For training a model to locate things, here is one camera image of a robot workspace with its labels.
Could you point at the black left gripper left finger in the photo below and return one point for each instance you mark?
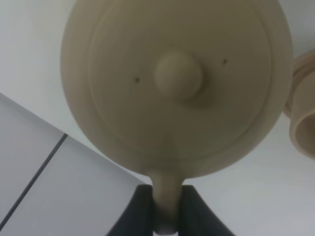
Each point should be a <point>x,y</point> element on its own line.
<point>139,216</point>

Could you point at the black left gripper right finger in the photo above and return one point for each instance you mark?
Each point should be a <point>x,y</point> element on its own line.
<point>196,218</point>

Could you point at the beige teapot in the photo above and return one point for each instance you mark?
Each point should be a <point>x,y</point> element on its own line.
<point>176,89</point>

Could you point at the beige teacup right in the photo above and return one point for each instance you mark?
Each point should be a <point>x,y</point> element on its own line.
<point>302,119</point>

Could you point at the beige saucer right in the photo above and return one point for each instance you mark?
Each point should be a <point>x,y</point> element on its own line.
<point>303,66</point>

